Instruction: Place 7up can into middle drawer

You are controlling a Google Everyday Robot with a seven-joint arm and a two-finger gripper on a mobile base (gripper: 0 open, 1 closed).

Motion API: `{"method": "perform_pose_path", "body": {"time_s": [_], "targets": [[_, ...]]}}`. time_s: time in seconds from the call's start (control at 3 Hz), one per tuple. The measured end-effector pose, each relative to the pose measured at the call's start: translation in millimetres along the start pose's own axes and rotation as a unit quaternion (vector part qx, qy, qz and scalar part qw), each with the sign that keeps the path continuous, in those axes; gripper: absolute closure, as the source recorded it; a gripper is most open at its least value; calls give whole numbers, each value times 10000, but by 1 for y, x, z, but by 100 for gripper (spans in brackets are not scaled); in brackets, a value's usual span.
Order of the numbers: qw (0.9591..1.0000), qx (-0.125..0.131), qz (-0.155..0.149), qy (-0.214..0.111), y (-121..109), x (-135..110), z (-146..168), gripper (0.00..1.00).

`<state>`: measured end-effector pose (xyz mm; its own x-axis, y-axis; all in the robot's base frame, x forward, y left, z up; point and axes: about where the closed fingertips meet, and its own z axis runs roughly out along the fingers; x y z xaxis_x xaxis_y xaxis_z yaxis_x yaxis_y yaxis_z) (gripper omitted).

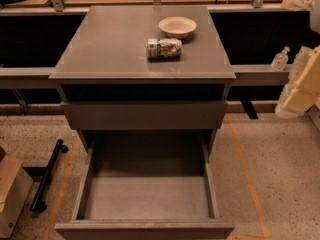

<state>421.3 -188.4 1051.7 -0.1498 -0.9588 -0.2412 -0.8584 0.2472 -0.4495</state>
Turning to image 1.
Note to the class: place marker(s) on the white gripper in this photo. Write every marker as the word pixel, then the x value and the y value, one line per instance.
pixel 315 16

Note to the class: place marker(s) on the green white 7up can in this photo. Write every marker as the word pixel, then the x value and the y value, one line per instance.
pixel 163 48

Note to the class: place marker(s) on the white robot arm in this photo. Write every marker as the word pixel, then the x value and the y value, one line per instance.
pixel 313 6

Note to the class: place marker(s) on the grey drawer cabinet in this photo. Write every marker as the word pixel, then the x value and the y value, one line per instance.
pixel 106 61

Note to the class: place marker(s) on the open grey middle drawer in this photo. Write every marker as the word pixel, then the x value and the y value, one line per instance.
pixel 146 187

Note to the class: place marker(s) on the clear sanitizer pump bottle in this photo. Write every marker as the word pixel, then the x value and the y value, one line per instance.
pixel 280 60

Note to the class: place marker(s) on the white paper bowl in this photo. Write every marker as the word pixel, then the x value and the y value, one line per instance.
pixel 177 27

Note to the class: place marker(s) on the black metal bar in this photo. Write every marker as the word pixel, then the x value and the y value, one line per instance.
pixel 38 205

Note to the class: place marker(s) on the brown cardboard box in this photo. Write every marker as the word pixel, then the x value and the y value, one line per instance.
pixel 15 185

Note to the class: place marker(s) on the grey metal workbench rail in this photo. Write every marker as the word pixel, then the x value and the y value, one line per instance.
pixel 246 75

